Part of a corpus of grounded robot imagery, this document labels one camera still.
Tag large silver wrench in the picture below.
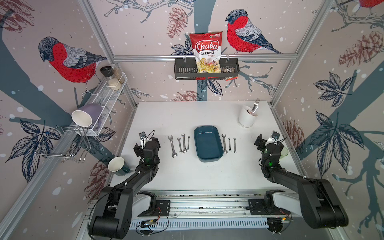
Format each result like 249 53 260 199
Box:
168 135 178 158

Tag tiny silver wrench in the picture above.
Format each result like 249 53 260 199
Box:
233 138 237 154

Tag medium silver wrench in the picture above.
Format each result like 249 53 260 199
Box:
222 134 228 154

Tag teal plastic storage box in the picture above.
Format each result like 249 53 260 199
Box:
194 125 224 163

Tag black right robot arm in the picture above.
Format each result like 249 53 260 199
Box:
254 135 349 229

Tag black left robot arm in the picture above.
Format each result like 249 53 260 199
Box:
88 137 161 240

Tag green translucent cup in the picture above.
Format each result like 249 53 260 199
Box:
280 147 289 158

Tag white cutlery cup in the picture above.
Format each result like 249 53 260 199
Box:
237 106 258 128

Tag silver fork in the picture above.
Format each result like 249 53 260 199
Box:
249 98 260 115

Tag purple mug white inside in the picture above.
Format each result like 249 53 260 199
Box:
71 104 103 128

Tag small circuit board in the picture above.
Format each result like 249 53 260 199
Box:
140 220 157 228

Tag black lid spice jar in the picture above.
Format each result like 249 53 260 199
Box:
100 66 122 91

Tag red Chuba chips bag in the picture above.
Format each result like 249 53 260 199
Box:
190 32 223 74

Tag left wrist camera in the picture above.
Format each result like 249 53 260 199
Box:
139 132 148 148

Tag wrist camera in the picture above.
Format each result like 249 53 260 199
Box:
139 132 148 148
266 131 281 145

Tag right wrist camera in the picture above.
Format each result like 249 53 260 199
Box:
266 131 281 145

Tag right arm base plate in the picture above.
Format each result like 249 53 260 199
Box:
245 199 291 216

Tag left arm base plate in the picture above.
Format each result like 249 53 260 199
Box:
139 200 171 217

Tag white wire wall shelf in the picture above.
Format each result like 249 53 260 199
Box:
84 73 128 137

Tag metal wire cup rack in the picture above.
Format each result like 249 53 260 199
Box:
34 125 92 163

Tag black wire wall basket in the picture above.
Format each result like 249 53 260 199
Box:
174 58 240 80

